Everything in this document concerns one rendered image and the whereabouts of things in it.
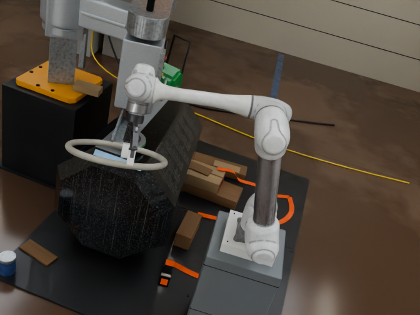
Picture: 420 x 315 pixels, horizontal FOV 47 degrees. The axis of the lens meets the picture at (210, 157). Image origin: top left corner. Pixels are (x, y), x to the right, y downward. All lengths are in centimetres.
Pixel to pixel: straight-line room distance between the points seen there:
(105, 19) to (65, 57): 48
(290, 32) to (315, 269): 491
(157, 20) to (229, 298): 150
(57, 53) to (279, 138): 223
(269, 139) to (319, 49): 631
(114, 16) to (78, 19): 27
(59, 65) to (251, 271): 213
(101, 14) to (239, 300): 207
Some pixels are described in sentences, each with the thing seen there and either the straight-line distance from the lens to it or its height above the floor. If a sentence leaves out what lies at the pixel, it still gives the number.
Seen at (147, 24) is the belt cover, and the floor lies 166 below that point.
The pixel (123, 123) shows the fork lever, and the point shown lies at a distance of 283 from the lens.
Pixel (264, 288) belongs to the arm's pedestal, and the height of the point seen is 71.
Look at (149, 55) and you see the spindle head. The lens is 272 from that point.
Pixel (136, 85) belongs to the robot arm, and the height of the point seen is 170.
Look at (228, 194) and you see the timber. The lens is 414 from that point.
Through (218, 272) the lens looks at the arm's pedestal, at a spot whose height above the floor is 72.
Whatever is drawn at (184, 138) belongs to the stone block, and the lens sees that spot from 351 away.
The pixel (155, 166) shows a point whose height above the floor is 125.
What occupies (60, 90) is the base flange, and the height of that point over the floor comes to 78.
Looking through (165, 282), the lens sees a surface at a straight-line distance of 338.
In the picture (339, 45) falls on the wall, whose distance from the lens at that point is 814.
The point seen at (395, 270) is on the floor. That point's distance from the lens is 433.
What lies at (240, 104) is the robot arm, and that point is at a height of 163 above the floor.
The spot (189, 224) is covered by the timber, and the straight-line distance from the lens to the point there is 367.
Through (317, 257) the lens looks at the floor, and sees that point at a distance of 404.
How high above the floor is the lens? 250
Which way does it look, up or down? 32 degrees down
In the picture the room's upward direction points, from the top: 15 degrees clockwise
